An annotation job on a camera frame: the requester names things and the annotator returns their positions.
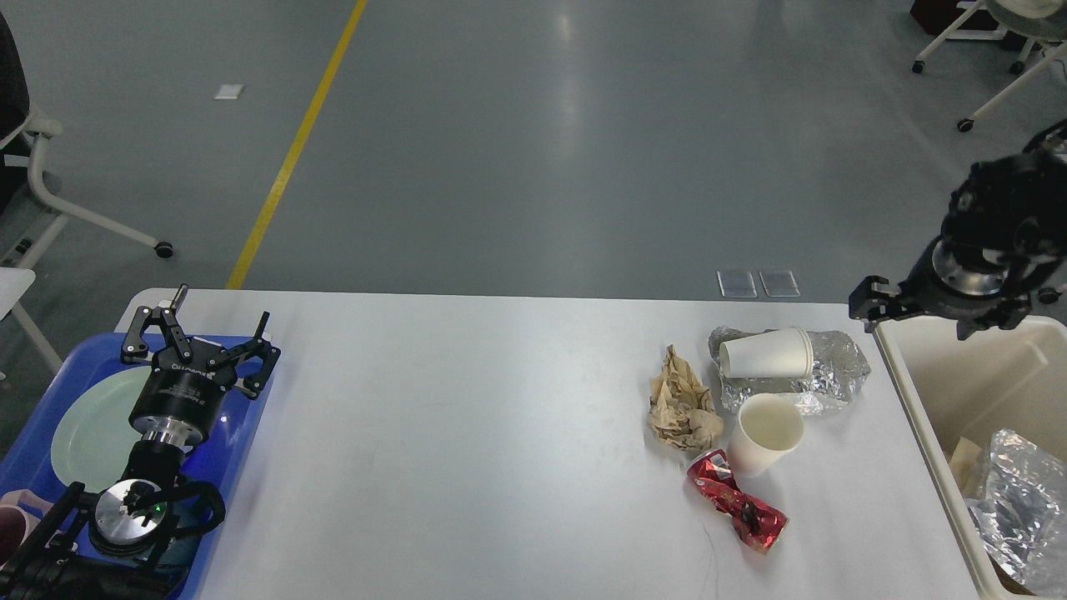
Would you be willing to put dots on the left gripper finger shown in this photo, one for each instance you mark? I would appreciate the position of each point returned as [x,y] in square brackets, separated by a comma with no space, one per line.
[134,348]
[258,348]

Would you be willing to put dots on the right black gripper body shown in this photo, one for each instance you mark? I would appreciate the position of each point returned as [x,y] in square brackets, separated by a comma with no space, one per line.
[958,284]

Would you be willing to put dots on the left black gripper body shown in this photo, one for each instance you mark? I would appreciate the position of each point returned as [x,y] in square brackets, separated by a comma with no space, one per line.
[180,402]

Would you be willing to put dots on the white paper cup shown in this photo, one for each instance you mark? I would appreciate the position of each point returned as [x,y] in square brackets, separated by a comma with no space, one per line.
[769,426]
[783,353]

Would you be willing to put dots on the white chair frame left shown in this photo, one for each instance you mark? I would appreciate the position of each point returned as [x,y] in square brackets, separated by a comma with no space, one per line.
[27,132]

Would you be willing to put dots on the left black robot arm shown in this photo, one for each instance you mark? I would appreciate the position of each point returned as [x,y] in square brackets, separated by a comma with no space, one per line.
[100,545]

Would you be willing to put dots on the brown paper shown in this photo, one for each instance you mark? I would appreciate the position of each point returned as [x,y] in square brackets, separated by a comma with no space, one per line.
[681,413]

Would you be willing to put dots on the beige plastic bin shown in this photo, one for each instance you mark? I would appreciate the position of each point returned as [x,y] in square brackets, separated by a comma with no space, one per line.
[971,389]

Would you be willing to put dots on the white side table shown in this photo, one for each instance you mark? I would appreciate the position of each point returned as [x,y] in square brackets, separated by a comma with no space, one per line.
[14,283]

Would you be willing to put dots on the pink home mug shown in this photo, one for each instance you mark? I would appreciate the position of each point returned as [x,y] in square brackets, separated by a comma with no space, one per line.
[21,512]

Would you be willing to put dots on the large brown paper bag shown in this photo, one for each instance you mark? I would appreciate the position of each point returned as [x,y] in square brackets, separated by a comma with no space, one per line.
[968,463]

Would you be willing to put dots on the aluminium foil sheet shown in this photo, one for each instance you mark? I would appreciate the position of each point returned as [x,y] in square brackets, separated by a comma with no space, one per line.
[1018,507]

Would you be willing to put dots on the small crumpled foil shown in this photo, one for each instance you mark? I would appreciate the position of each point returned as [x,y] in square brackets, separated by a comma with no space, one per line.
[840,371]

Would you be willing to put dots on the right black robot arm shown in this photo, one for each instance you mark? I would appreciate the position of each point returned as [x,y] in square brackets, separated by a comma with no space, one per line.
[1001,241]

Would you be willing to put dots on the lying white paper cup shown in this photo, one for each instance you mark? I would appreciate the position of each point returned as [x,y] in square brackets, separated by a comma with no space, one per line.
[783,353]

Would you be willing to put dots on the dark teal home mug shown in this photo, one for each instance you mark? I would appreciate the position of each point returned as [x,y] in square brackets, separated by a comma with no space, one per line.
[192,510]

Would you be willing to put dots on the red snack wrapper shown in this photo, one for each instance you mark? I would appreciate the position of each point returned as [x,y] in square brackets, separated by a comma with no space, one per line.
[757,524]

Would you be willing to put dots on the light green plate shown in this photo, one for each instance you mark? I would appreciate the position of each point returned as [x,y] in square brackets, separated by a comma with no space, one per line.
[93,440]

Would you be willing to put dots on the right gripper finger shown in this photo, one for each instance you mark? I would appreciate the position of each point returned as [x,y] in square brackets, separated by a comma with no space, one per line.
[1004,317]
[874,300]

